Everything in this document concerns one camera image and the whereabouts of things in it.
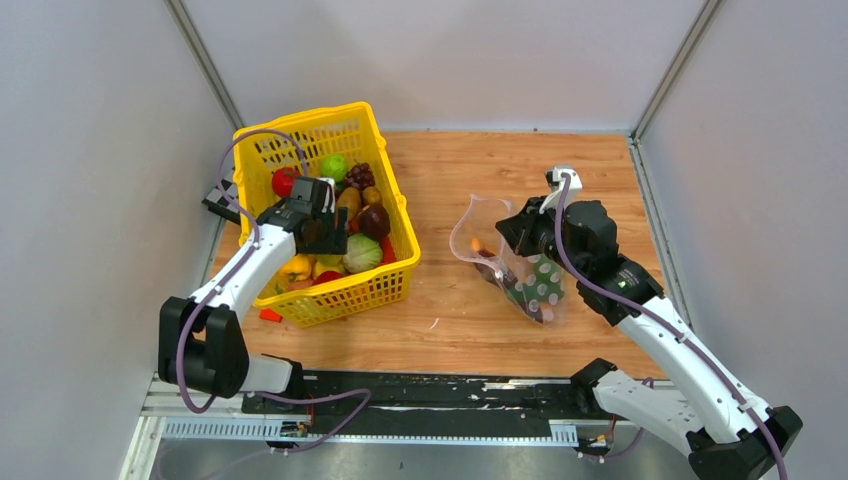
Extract red chili pepper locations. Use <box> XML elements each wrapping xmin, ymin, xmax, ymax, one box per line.
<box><xmin>313</xmin><ymin>270</ymin><xmax>345</xmax><ymax>285</ymax></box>

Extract dark purple grapes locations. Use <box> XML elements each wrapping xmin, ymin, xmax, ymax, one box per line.
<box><xmin>344</xmin><ymin>162</ymin><xmax>376</xmax><ymax>191</ymax></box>

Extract black white checkerboard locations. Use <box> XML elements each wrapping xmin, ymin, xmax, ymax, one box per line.
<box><xmin>202</xmin><ymin>176</ymin><xmax>241</xmax><ymax>225</ymax></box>

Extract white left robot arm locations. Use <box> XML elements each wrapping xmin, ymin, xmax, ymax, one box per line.
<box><xmin>158</xmin><ymin>177</ymin><xmax>347</xmax><ymax>413</ymax></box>

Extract brown pear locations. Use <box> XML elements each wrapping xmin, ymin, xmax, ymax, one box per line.
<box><xmin>336</xmin><ymin>187</ymin><xmax>362</xmax><ymax>222</ymax></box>

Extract yellow bell pepper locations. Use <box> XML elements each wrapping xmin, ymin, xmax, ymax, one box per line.
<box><xmin>279</xmin><ymin>254</ymin><xmax>313</xmax><ymax>283</ymax></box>

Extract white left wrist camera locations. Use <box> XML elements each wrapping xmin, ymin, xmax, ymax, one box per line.
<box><xmin>319</xmin><ymin>177</ymin><xmax>336</xmax><ymax>213</ymax></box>

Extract red toy piece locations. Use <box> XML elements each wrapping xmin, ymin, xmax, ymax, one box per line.
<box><xmin>259</xmin><ymin>309</ymin><xmax>283</xmax><ymax>323</ymax></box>

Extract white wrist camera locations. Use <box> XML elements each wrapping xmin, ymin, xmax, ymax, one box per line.
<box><xmin>319</xmin><ymin>177</ymin><xmax>336</xmax><ymax>213</ymax></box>
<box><xmin>540</xmin><ymin>165</ymin><xmax>583</xmax><ymax>213</ymax></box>

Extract green white cabbage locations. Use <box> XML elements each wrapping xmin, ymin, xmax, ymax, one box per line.
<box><xmin>342</xmin><ymin>233</ymin><xmax>383</xmax><ymax>274</ymax></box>

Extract green bell pepper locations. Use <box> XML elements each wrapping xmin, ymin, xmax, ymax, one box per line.
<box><xmin>512</xmin><ymin>255</ymin><xmax>564</xmax><ymax>306</ymax></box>

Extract yellow plastic basket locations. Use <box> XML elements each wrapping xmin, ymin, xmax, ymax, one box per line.
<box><xmin>233</xmin><ymin>102</ymin><xmax>421</xmax><ymax>327</ymax></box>

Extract brown kiwi potato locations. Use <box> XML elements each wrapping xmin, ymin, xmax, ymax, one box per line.
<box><xmin>362</xmin><ymin>186</ymin><xmax>383</xmax><ymax>205</ymax></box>

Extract dark purple mangosteen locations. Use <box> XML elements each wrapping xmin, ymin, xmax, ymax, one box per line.
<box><xmin>358</xmin><ymin>204</ymin><xmax>391</xmax><ymax>241</ymax></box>

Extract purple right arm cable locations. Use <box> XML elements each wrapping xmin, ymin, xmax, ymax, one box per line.
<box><xmin>553</xmin><ymin>172</ymin><xmax>790</xmax><ymax>480</ymax></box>

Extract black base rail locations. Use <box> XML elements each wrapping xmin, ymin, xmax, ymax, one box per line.
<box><xmin>241</xmin><ymin>370</ymin><xmax>612</xmax><ymax>438</ymax></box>

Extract red tomato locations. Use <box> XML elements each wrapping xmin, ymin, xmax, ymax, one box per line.
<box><xmin>271</xmin><ymin>167</ymin><xmax>301</xmax><ymax>199</ymax></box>

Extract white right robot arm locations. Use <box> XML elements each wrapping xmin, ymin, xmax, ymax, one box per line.
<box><xmin>496</xmin><ymin>197</ymin><xmax>803</xmax><ymax>479</ymax></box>

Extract clear zip top bag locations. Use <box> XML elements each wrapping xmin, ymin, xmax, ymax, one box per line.
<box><xmin>449</xmin><ymin>194</ymin><xmax>567</xmax><ymax>326</ymax></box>

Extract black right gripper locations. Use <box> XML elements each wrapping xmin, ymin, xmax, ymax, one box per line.
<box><xmin>495</xmin><ymin>196</ymin><xmax>586</xmax><ymax>279</ymax></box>

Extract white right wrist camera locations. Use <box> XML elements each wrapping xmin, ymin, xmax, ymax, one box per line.
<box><xmin>540</xmin><ymin>165</ymin><xmax>583</xmax><ymax>213</ymax></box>

